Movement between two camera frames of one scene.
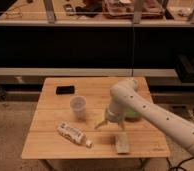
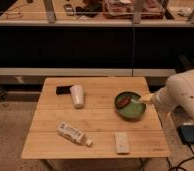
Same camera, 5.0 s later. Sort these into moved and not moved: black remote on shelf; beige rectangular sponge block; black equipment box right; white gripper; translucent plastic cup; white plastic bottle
Moved: translucent plastic cup; white gripper
Not moved: black equipment box right; white plastic bottle; black remote on shelf; beige rectangular sponge block
